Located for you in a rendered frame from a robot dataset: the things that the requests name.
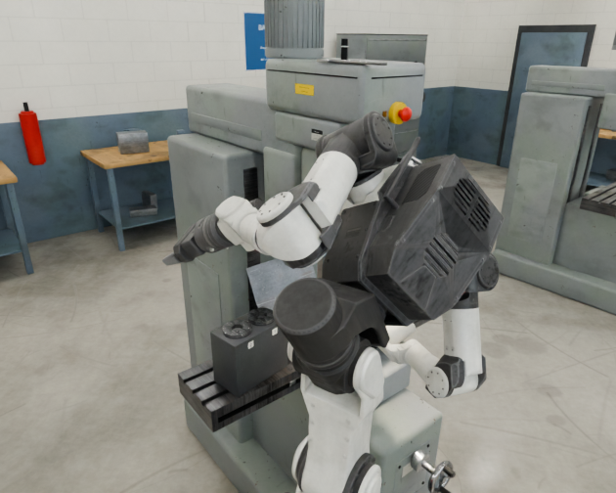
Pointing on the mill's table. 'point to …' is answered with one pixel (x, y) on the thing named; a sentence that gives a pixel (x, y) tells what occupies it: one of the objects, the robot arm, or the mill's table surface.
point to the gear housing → (306, 128)
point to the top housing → (343, 87)
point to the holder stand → (247, 350)
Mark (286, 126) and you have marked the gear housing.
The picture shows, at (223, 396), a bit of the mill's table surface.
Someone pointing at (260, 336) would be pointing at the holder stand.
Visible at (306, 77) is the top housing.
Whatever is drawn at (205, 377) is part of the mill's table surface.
